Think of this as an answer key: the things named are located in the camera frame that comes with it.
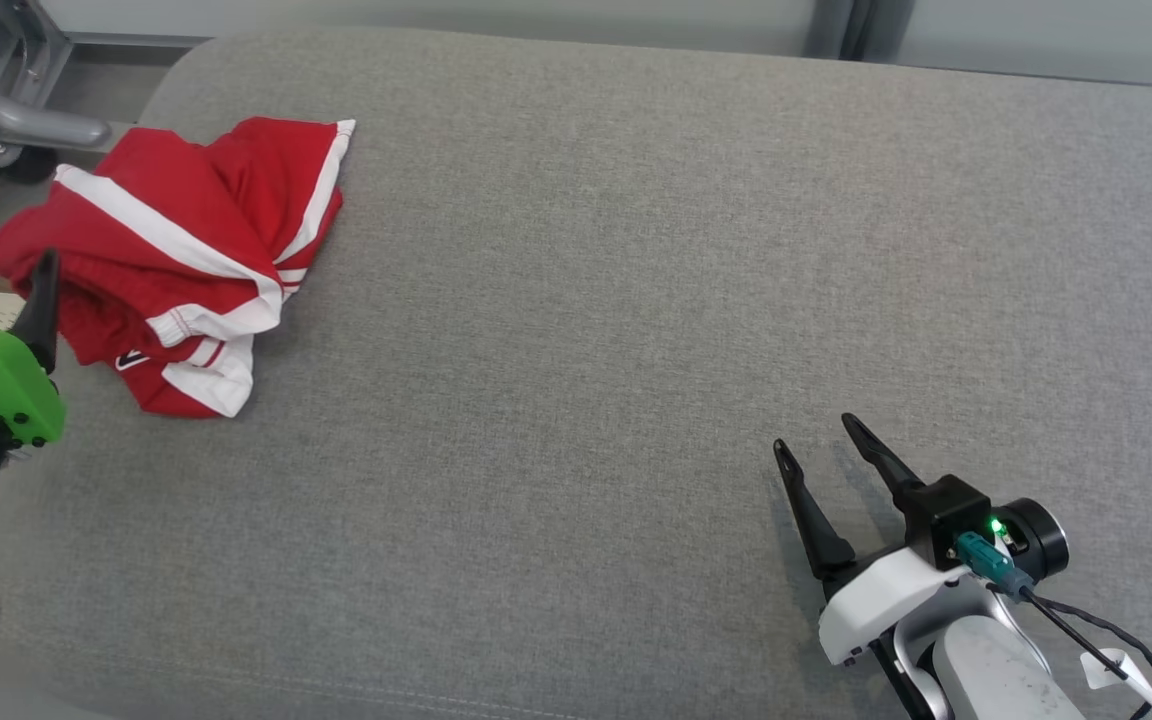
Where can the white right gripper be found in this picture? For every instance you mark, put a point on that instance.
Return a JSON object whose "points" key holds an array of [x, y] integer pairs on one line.
{"points": [[886, 600]]}

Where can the red Bulls jersey white sleeves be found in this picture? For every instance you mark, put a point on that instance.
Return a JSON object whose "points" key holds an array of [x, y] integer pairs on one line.
{"points": [[106, 320]]}

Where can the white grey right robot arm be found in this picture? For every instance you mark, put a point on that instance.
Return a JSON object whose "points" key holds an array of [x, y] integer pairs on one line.
{"points": [[996, 670]]}

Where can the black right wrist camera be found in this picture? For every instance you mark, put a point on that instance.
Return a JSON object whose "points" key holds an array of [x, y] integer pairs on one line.
{"points": [[946, 515]]}

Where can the grey metal cart frame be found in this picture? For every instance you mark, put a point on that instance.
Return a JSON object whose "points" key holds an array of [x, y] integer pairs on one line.
{"points": [[26, 125]]}

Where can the grey partition post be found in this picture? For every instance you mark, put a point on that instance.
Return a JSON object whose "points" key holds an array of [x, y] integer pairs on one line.
{"points": [[861, 25]]}

